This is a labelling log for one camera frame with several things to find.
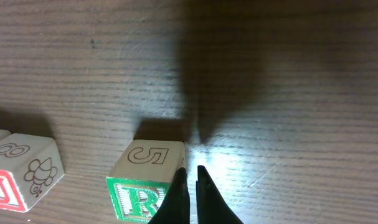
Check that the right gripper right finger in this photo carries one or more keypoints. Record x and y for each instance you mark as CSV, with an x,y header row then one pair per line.
x,y
211,207

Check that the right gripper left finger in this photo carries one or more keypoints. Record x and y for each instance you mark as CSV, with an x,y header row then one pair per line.
x,y
175,208

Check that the red U block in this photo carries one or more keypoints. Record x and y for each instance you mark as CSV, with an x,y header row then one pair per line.
x,y
29,167

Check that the green R block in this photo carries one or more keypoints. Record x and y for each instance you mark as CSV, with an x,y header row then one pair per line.
x,y
141,178

